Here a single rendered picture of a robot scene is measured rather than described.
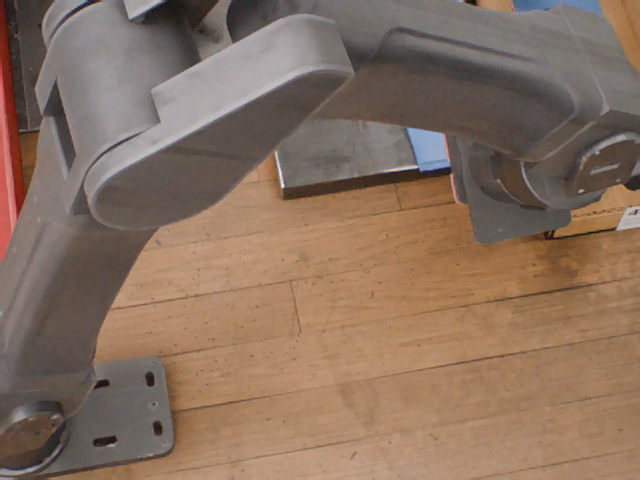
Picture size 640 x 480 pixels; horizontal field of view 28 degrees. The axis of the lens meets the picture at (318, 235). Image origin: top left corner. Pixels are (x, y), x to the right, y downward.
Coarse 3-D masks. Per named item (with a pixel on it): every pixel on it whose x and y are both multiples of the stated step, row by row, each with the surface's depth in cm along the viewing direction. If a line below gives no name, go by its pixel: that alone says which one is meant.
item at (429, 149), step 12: (408, 132) 94; (420, 132) 94; (432, 132) 94; (420, 144) 94; (432, 144) 94; (420, 156) 94; (432, 156) 94; (444, 156) 94; (420, 168) 93; (432, 168) 90
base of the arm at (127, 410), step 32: (96, 384) 87; (128, 384) 87; (160, 384) 87; (96, 416) 86; (128, 416) 86; (160, 416) 86; (64, 448) 85; (96, 448) 85; (128, 448) 85; (160, 448) 85
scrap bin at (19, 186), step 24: (0, 0) 97; (0, 24) 95; (0, 48) 92; (0, 72) 91; (0, 96) 90; (0, 120) 90; (0, 144) 95; (0, 168) 94; (0, 192) 93; (24, 192) 93; (0, 216) 92; (0, 240) 91
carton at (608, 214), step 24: (480, 0) 101; (504, 0) 94; (600, 0) 102; (624, 0) 102; (624, 24) 102; (624, 48) 101; (624, 192) 95; (576, 216) 91; (600, 216) 91; (624, 216) 92
